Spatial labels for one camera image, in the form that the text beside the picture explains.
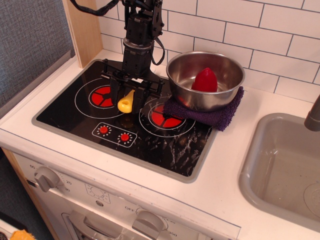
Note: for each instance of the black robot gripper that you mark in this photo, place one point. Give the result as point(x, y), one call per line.
point(133, 72)

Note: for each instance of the yellow handled white toy knife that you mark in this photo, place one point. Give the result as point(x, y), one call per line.
point(125, 104)

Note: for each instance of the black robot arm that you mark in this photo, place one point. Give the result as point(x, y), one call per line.
point(143, 25)

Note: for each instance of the black toy stovetop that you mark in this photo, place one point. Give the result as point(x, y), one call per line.
point(169, 145)

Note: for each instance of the stainless steel bowl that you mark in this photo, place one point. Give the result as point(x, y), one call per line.
point(183, 68)

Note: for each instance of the red toy pepper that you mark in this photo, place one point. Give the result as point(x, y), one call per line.
point(205, 81)

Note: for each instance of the wooden side panel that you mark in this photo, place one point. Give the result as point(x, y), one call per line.
point(85, 33)

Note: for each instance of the purple folded cloth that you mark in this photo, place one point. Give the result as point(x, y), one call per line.
point(219, 119)

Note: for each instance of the grey left oven knob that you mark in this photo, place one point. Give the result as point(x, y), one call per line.
point(46, 178)

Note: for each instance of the grey oven knob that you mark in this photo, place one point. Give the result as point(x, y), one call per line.
point(148, 224)
point(46, 178)

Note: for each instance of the white toy oven front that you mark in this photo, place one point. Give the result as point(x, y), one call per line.
point(72, 194)

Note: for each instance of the grey right oven knob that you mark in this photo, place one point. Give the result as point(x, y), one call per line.
point(148, 224)

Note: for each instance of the grey toy sink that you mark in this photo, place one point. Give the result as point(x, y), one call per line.
point(281, 171)

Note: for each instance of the orange plush toy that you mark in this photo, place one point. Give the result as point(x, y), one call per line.
point(22, 235)

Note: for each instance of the grey faucet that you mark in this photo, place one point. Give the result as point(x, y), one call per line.
point(312, 121)

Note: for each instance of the grey oven door handle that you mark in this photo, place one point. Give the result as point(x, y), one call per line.
point(99, 228)

